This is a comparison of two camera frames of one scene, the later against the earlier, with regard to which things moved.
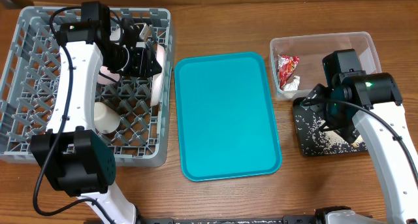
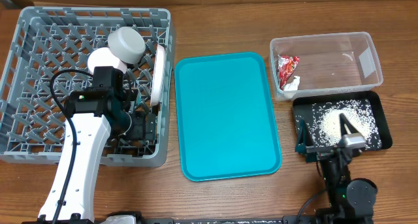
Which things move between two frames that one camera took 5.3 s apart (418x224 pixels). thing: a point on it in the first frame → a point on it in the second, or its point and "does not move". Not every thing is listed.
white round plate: [159, 80] does not move
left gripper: [143, 66] → [140, 130]
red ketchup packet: [287, 64] → [293, 85]
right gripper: [316, 95] → [325, 149]
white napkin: [292, 85] does not move
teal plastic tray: [228, 113] does not move
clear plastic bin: [297, 64] does not move
